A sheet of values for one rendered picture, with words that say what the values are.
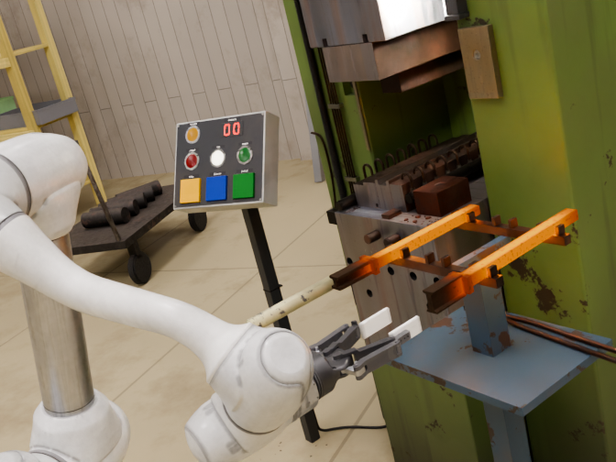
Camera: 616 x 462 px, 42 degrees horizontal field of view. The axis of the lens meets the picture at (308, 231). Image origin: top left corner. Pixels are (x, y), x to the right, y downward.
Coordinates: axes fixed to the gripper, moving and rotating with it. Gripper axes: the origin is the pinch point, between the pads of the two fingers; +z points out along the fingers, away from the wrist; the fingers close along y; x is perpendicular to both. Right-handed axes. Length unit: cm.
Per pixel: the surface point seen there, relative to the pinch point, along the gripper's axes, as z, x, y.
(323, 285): 51, -33, -94
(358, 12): 54, 47, -53
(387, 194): 54, -1, -57
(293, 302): 39, -34, -94
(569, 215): 51, 1, 1
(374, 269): 16.6, -0.5, -22.7
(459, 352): 30.7, -26.0, -17.2
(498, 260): 27.6, 0.8, 1.3
